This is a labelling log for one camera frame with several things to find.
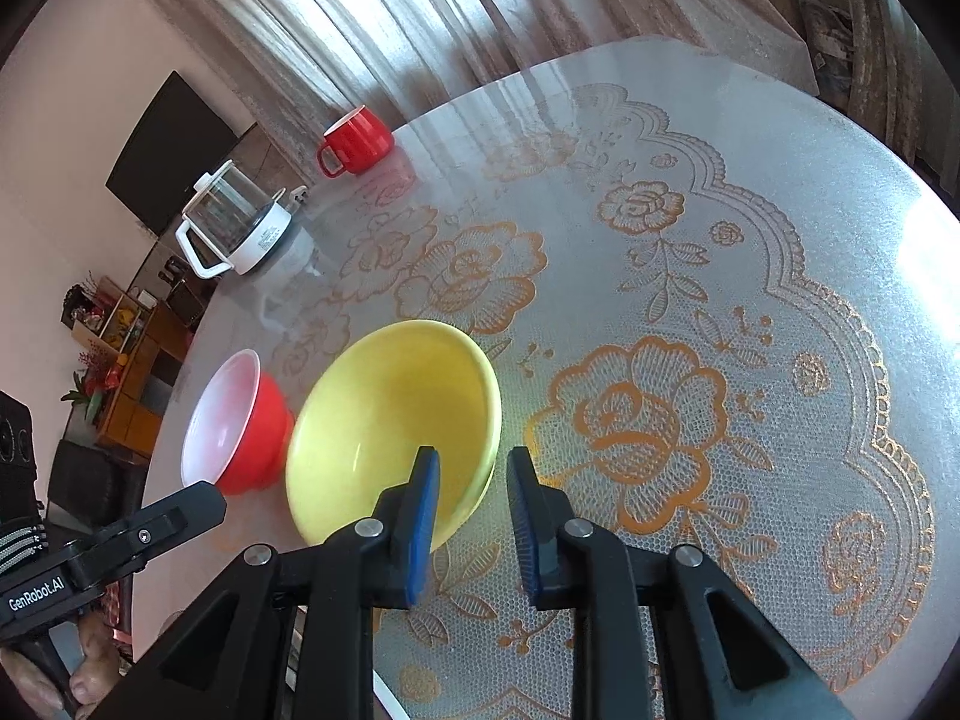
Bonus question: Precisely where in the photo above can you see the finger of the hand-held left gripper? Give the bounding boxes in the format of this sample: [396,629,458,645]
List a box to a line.
[96,481,227,587]

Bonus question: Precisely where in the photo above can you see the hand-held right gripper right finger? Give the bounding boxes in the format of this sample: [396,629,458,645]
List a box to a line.
[507,447,848,720]

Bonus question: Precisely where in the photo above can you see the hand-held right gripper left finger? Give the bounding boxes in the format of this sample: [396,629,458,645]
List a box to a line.
[112,447,442,720]

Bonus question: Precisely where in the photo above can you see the yellow bowl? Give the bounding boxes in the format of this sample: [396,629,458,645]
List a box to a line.
[284,319,502,550]

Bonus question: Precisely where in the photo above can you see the red bowl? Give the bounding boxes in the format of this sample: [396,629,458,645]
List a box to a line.
[180,348,296,497]

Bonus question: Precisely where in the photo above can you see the person's left hand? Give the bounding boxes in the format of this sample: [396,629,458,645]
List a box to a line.
[0,607,125,720]

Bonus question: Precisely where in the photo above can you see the black sofa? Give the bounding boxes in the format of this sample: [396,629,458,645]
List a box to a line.
[45,438,145,535]

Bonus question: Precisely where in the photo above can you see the wooden cabinet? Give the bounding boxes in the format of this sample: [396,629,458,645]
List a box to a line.
[90,300,190,460]

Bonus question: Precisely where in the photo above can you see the potted plant with red flowers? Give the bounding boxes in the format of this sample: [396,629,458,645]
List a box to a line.
[61,341,121,425]

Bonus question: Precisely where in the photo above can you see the box with flowers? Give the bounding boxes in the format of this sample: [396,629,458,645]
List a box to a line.
[60,276,147,353]

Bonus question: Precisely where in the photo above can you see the lace tablecloth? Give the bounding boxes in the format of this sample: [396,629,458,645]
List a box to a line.
[131,37,960,720]

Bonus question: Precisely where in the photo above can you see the white glass kettle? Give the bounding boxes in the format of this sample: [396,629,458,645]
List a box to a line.
[174,159,294,280]

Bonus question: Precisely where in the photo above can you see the black television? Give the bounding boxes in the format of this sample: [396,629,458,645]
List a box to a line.
[104,70,240,236]

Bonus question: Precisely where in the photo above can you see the red mug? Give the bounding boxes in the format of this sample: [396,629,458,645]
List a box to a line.
[316,106,395,180]

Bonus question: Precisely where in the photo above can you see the sheer curtain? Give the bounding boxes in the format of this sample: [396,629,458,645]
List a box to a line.
[105,0,820,166]

